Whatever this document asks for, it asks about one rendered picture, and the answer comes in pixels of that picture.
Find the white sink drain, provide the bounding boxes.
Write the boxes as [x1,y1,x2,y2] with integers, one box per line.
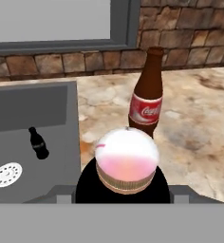
[0,161,24,189]

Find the small black bottle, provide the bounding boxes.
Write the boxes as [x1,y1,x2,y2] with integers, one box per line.
[28,126,50,160]

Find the large brown red-label bottle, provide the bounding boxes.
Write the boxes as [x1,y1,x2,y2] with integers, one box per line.
[127,46,165,140]

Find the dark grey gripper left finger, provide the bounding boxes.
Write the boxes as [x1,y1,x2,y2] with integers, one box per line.
[23,184,77,204]

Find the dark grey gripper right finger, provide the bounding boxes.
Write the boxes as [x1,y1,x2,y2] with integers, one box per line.
[168,184,224,204]

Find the grey-framed window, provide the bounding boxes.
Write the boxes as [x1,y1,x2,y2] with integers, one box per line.
[0,0,142,58]

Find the white and pink cupcake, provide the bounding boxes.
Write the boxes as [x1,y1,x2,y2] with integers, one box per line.
[94,125,160,196]

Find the grey sink basin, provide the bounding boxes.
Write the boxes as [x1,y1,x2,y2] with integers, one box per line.
[0,80,83,204]

